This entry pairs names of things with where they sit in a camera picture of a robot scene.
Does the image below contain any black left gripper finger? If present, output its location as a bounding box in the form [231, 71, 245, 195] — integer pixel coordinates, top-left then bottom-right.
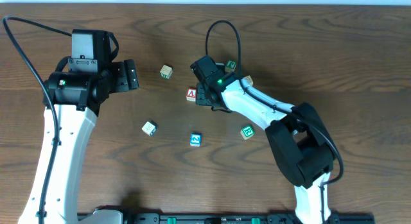
[123, 60, 134, 91]
[125, 59, 139, 90]

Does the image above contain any red letter A block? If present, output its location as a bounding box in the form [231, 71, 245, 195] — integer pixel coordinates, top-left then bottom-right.
[186, 88, 197, 101]

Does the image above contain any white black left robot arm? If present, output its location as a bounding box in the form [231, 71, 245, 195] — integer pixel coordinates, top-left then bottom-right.
[19, 56, 138, 223]

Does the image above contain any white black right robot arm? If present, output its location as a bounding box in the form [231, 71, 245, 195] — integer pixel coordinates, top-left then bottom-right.
[195, 72, 341, 223]

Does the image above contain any wooden block green side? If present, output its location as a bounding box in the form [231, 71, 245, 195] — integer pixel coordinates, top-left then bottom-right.
[160, 65, 173, 80]

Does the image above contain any green letter P block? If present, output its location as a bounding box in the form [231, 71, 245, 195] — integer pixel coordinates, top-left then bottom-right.
[225, 60, 237, 73]

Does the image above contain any plain wooden patterned block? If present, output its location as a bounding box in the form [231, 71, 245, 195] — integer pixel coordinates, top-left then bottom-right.
[243, 75, 254, 86]

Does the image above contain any blue number 2 block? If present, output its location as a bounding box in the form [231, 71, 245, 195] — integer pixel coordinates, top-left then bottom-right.
[189, 134, 202, 147]

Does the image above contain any green letter R block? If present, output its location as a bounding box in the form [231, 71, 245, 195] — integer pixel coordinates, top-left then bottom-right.
[240, 125, 255, 140]

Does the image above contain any wooden block blue side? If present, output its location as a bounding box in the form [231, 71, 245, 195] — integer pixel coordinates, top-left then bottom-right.
[142, 121, 157, 136]

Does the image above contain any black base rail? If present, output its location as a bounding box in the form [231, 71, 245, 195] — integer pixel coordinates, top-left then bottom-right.
[76, 206, 375, 224]

